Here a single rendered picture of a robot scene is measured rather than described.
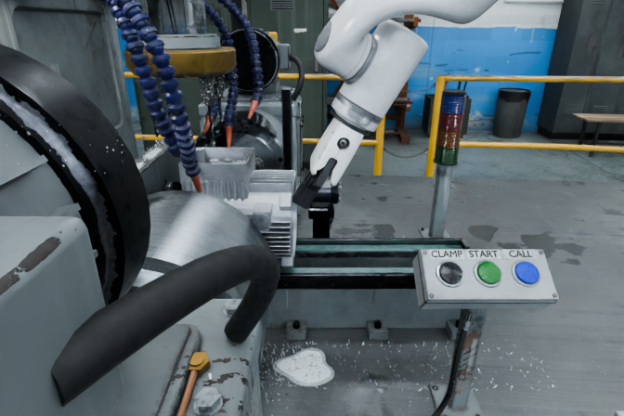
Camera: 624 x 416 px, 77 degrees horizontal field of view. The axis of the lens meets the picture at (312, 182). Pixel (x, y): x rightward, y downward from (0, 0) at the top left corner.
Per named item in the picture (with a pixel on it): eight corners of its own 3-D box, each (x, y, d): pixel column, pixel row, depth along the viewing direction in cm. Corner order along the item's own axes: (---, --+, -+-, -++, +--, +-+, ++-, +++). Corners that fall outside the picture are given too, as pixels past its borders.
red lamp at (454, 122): (441, 132, 100) (443, 114, 98) (435, 126, 105) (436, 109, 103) (465, 132, 100) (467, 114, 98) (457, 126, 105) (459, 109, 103)
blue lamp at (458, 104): (443, 114, 98) (446, 96, 96) (436, 109, 103) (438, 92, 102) (467, 114, 98) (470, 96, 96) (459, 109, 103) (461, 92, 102)
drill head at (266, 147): (183, 230, 94) (169, 128, 84) (220, 172, 132) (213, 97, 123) (288, 230, 94) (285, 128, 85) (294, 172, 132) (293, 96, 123)
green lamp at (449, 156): (437, 165, 103) (439, 149, 101) (431, 158, 108) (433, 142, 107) (460, 165, 103) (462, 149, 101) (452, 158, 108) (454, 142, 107)
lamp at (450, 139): (439, 149, 101) (441, 132, 100) (433, 142, 107) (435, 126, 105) (462, 149, 101) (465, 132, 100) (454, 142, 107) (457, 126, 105)
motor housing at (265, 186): (185, 285, 73) (171, 191, 66) (211, 235, 91) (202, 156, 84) (292, 287, 73) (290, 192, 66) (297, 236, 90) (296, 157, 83)
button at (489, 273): (475, 287, 52) (481, 282, 50) (471, 265, 54) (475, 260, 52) (499, 287, 52) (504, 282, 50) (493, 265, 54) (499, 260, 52)
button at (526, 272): (513, 287, 52) (520, 282, 50) (508, 265, 54) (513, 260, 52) (536, 287, 52) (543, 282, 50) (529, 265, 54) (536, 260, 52)
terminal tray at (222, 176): (182, 201, 71) (177, 163, 69) (199, 180, 81) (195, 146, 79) (248, 201, 71) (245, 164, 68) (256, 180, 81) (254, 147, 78)
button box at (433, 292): (418, 309, 54) (427, 300, 50) (410, 260, 58) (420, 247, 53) (541, 309, 54) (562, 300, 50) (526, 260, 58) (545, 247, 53)
